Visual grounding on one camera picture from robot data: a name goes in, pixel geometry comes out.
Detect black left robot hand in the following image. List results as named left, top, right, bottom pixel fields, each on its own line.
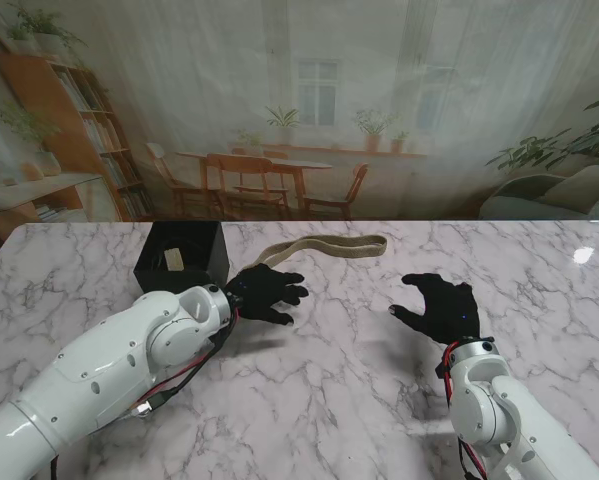
left=223, top=263, right=310, bottom=326

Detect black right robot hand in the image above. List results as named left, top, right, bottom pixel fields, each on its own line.
left=388, top=272, right=482, bottom=346

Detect black belt storage box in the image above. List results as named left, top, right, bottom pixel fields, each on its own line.
left=132, top=221, right=230, bottom=296

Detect printed room scene backdrop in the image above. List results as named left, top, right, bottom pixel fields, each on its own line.
left=0, top=0, right=599, bottom=224

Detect right arm red black cables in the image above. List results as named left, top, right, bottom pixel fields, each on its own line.
left=437, top=342, right=490, bottom=480

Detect arm red black cables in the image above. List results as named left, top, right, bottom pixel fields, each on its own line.
left=437, top=342, right=490, bottom=480
left=48, top=307, right=243, bottom=480

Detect left arm red black cables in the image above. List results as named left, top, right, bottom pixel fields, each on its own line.
left=48, top=307, right=243, bottom=480

